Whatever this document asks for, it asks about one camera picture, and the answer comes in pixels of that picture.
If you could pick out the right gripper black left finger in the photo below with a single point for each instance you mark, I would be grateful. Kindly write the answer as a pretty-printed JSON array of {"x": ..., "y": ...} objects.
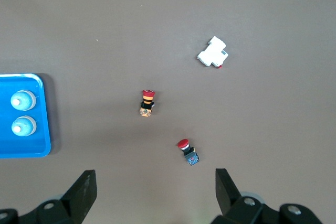
[{"x": 76, "y": 197}]

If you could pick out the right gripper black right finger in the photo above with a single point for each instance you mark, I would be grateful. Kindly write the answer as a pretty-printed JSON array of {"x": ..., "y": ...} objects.
[{"x": 231, "y": 205}]

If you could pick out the light blue dome bell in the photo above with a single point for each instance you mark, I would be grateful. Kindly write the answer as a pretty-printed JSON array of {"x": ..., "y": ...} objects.
[
  {"x": 23, "y": 100},
  {"x": 23, "y": 126}
]

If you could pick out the blue plastic tray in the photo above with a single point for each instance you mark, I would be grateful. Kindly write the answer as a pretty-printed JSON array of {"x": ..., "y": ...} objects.
[{"x": 39, "y": 145}]

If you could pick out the red pushbutton black body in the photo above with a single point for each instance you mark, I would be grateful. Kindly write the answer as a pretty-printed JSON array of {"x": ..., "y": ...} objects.
[{"x": 187, "y": 151}]

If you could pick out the red emergency stop orange body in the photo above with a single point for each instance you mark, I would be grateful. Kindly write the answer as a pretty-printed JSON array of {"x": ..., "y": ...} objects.
[{"x": 147, "y": 103}]

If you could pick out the white circuit breaker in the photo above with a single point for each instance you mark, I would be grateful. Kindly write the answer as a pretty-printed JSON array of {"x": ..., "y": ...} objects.
[{"x": 212, "y": 52}]

